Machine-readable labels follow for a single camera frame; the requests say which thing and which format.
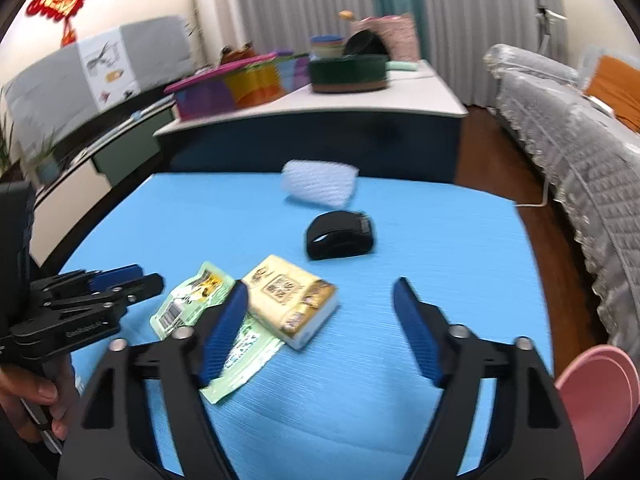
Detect white floor lamp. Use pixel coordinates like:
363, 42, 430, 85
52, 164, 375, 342
536, 6, 567, 54

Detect pink quilted basket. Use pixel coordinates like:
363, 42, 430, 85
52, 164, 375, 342
349, 13, 422, 63

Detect orange cushion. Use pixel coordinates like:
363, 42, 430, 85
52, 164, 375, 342
584, 55, 640, 133

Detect white charging cable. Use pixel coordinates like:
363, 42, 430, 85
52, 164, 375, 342
514, 179, 551, 209

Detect white foam fruit net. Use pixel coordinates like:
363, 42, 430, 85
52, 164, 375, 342
281, 159, 359, 209

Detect green snack wrapper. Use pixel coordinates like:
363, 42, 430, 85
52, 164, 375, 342
150, 261, 283, 404

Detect blue patterned tablecloth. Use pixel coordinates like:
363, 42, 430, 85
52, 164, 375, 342
66, 174, 553, 479

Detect grey curtains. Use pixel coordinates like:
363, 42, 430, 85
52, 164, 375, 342
235, 0, 567, 107

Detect stacked coloured bowls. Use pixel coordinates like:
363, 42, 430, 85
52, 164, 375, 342
309, 35, 345, 60

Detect black hat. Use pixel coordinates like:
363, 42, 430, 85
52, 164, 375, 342
343, 29, 390, 60

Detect pink trash bin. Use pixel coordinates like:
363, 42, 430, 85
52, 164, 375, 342
555, 344, 639, 476

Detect dark green round bowl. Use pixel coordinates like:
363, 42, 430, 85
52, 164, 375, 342
308, 54, 387, 93

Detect yellow tissue pack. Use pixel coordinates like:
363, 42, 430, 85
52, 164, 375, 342
242, 255, 338, 351

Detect grey covered television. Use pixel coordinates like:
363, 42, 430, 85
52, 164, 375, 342
1, 15, 195, 159

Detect colourful storage box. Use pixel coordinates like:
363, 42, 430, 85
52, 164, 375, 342
165, 52, 310, 120

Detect tv cabinet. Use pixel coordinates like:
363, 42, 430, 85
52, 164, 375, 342
30, 96, 174, 266

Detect person left hand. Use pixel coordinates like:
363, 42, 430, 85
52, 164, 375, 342
1, 354, 79, 443

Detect grey quilted sofa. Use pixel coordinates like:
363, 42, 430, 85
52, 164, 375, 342
484, 44, 639, 360

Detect white top coffee table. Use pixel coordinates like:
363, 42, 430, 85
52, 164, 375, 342
154, 62, 468, 183

